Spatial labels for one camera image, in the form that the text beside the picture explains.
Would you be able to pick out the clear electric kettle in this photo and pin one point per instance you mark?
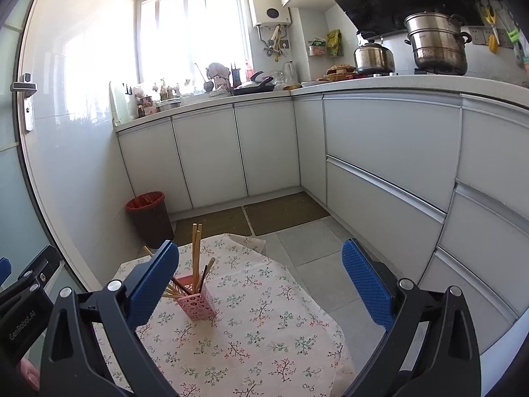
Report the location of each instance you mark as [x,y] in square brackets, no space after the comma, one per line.
[290,73]

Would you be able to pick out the yellow scissors on wall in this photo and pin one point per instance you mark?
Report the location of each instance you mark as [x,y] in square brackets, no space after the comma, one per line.
[490,16]

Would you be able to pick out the metal door handle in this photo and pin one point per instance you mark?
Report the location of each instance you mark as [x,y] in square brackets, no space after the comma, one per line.
[25,89]

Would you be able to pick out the white water heater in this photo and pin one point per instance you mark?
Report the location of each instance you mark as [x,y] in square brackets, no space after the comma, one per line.
[269,13]

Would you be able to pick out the brown floor mat right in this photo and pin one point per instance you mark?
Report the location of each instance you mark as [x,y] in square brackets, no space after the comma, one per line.
[283,213]

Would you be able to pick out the brown trash bin red liner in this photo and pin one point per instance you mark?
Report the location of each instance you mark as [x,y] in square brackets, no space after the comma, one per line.
[151,219]

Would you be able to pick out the person's left hand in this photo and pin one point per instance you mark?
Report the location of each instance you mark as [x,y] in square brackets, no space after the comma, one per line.
[30,374]

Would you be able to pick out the brown floor mat left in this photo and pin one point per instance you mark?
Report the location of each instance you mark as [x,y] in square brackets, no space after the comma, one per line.
[231,221]

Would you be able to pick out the brown floor mat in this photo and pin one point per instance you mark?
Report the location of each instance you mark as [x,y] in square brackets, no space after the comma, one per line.
[231,221]
[283,213]

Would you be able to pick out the floral tablecloth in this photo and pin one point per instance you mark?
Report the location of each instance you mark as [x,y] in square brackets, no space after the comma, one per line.
[267,336]

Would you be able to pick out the pink perforated utensil holder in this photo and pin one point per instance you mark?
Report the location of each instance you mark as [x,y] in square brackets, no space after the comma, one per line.
[198,306]

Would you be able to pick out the wooden chopstick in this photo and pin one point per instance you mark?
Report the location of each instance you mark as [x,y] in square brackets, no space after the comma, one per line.
[172,296]
[198,236]
[147,250]
[194,228]
[172,290]
[206,272]

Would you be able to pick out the steel kettle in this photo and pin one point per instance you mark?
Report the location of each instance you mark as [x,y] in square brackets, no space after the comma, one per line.
[372,58]

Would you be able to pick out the large steel steamer pot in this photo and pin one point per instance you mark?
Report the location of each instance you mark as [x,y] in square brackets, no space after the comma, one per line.
[438,42]

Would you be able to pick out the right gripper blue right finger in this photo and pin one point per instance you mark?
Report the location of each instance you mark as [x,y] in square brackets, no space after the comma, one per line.
[373,282]

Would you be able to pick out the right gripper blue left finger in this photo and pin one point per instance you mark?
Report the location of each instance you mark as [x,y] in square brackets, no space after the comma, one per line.
[146,284]

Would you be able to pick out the black frying pan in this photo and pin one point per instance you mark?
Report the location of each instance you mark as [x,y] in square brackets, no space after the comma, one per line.
[255,85]

